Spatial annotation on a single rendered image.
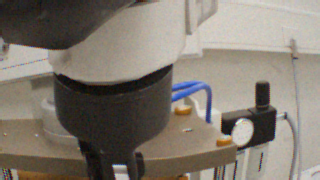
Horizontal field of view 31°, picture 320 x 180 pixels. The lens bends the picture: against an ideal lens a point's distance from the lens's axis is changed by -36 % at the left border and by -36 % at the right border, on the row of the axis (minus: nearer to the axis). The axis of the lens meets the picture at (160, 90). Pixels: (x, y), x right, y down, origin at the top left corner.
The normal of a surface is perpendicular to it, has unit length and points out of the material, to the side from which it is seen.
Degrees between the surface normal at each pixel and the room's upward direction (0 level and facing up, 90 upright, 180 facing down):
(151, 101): 107
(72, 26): 131
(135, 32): 111
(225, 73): 90
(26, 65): 90
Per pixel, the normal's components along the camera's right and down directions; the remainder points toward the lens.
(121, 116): 0.29, 0.48
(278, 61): 0.09, 0.18
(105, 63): 0.01, 0.51
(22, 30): -0.40, 0.81
